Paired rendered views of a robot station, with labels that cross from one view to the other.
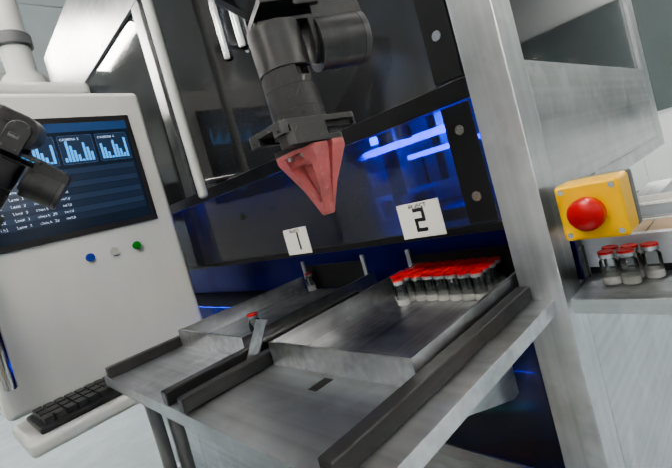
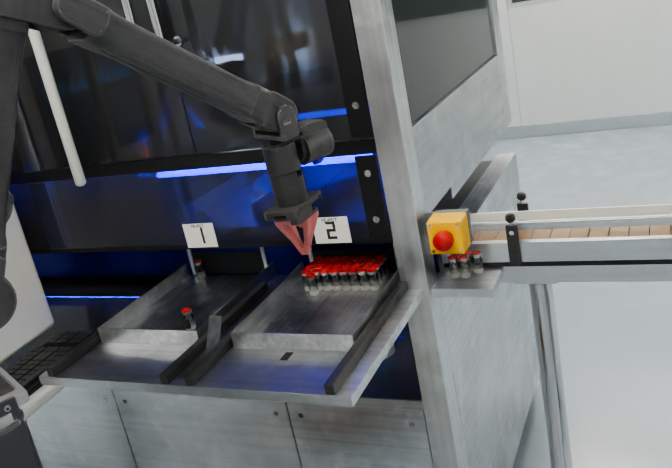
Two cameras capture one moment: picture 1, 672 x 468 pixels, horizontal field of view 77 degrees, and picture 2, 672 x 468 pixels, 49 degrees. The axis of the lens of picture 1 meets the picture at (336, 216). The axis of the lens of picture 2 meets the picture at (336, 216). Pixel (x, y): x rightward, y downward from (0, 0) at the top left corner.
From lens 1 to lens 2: 0.92 m
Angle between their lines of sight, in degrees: 25
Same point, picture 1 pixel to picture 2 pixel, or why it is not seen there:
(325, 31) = (311, 148)
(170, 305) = (21, 300)
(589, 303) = (441, 291)
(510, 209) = (398, 231)
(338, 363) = (297, 342)
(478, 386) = (386, 346)
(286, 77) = (292, 180)
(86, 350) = not seen: outside the picture
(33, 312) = not seen: outside the picture
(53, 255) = not seen: outside the picture
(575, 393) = (430, 346)
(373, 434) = (344, 372)
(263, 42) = (279, 159)
